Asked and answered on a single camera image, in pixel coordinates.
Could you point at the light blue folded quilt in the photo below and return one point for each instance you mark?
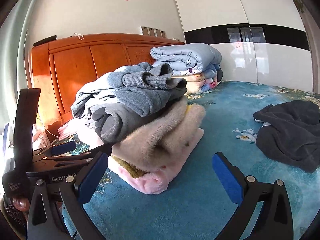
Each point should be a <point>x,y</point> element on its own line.
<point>187,59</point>

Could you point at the grey-blue sweatshirt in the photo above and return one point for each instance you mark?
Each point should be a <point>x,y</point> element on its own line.
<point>121,101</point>

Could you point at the beige fuzzy folded garment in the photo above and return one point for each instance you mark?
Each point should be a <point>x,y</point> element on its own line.
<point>160,134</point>

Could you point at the teal floral bedspread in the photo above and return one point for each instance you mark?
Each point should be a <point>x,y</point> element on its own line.
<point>195,205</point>

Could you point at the pink folded garment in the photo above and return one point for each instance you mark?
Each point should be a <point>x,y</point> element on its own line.
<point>147,183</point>

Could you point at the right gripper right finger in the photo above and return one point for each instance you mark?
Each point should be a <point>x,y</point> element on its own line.
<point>275,217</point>

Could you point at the orange wooden headboard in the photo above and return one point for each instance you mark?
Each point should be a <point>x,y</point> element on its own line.
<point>61,67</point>

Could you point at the black brush on headboard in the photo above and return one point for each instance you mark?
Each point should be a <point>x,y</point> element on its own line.
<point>45,40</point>

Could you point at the colourful folded blanket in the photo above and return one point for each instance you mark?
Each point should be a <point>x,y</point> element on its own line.
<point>204,81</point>

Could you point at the operator hand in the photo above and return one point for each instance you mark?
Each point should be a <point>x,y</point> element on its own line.
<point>21,204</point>

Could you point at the dark navy fleece garment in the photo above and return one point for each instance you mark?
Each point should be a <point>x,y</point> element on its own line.
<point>290,133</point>

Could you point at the wall switch panel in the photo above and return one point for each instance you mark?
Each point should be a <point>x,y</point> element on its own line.
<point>152,32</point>

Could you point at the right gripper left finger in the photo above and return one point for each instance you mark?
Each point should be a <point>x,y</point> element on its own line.
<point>44,220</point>

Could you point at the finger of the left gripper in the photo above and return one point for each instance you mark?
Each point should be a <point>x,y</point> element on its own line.
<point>56,150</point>
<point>83,156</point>

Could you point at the white and black wardrobe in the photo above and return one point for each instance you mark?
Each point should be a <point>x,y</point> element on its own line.
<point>262,41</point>

